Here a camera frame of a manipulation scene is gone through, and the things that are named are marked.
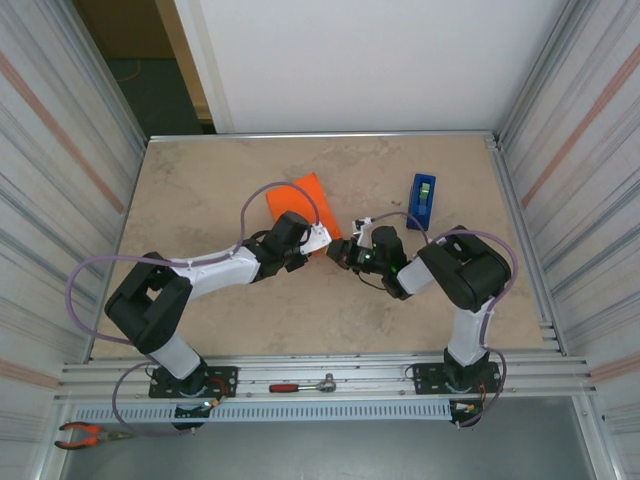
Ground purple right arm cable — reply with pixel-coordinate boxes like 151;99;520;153
372;211;521;431

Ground aluminium side rail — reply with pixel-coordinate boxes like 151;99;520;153
488;132;567;357

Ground orange floor cable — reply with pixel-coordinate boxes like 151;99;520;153
117;57;151;84

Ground orange cloth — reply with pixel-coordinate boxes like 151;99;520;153
264;172;344;259

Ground red-handled ratchet wrench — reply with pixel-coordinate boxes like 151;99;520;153
268;372;340;395

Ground narrow aluminium frame beam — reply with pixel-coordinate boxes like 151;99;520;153
147;130;501;144

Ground blue tape dispenser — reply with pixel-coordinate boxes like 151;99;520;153
405;173;438;232

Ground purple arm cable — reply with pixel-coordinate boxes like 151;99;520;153
372;211;521;431
66;180;324;439

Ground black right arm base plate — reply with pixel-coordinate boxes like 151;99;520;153
413;362;503;396

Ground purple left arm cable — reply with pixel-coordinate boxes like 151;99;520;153
66;180;324;439

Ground grey slotted cable duct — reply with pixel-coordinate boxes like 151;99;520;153
74;402;454;424

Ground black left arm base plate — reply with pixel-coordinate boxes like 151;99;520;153
148;364;240;400

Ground orange-handled pliers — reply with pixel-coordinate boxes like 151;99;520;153
53;421;135;450

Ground wide aluminium frame beam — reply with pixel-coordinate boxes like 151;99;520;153
57;352;599;402

